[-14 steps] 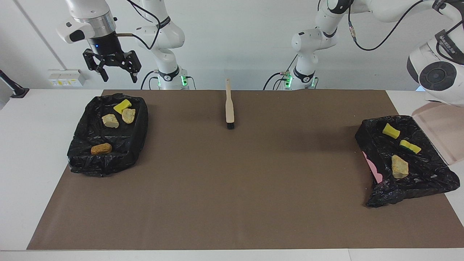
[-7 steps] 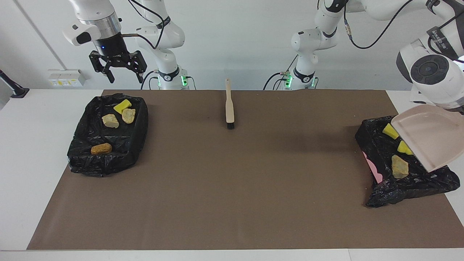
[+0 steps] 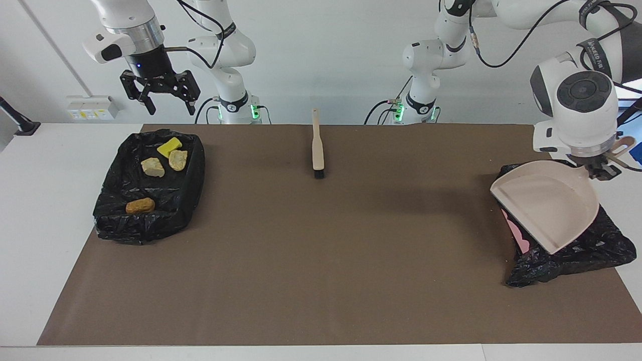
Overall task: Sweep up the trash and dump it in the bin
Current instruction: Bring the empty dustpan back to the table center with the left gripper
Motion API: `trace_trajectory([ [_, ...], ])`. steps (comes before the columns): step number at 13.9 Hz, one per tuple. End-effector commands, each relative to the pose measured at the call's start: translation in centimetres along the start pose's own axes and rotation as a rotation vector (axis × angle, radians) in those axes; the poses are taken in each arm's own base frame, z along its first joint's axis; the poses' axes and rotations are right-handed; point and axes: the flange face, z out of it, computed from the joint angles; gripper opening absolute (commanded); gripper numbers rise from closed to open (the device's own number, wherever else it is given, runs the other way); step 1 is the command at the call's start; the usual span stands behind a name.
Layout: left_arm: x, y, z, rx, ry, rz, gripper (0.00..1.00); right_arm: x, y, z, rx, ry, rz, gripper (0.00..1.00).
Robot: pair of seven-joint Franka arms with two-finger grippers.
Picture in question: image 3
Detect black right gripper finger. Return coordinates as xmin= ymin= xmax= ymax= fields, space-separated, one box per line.
xmin=171 ymin=70 xmax=202 ymax=116
xmin=119 ymin=70 xmax=156 ymax=116

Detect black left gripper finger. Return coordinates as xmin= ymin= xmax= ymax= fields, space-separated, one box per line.
xmin=589 ymin=162 xmax=624 ymax=181

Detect yellow sponge piece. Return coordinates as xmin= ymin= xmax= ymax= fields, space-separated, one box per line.
xmin=156 ymin=137 xmax=183 ymax=159

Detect beige plastic dustpan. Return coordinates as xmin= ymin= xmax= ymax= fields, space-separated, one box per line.
xmin=490 ymin=135 xmax=636 ymax=255

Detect pale rounded sponge chunk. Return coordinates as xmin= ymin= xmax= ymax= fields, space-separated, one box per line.
xmin=168 ymin=149 xmax=189 ymax=172

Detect pale jagged sponge chunk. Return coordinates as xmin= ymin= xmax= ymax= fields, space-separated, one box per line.
xmin=140 ymin=157 xmax=166 ymax=178

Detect brown sponge chunk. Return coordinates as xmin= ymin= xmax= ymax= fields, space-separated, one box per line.
xmin=125 ymin=198 xmax=156 ymax=215

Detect beige hand brush black bristles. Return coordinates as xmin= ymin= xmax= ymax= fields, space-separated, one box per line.
xmin=311 ymin=109 xmax=326 ymax=179

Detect black bag over pink bin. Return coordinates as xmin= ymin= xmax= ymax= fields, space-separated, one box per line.
xmin=494 ymin=160 xmax=637 ymax=288

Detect pink plastic bin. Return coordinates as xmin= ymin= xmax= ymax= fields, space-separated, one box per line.
xmin=502 ymin=208 xmax=531 ymax=254

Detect black bag lined bin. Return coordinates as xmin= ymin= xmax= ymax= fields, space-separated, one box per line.
xmin=92 ymin=129 xmax=206 ymax=246

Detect black clamp stand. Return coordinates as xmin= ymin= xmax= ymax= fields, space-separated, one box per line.
xmin=616 ymin=97 xmax=642 ymax=128
xmin=0 ymin=96 xmax=42 ymax=137

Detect brown table mat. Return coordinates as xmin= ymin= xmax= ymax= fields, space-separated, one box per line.
xmin=37 ymin=124 xmax=642 ymax=346

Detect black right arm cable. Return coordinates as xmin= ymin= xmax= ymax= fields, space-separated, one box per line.
xmin=165 ymin=0 xmax=227 ymax=71

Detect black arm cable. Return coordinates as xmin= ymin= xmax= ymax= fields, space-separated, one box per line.
xmin=469 ymin=0 xmax=642 ymax=69
xmin=165 ymin=0 xmax=227 ymax=71

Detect white wall socket box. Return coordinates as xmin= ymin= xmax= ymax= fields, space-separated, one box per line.
xmin=66 ymin=95 xmax=121 ymax=121

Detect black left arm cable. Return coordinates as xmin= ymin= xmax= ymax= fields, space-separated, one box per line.
xmin=469 ymin=0 xmax=642 ymax=69

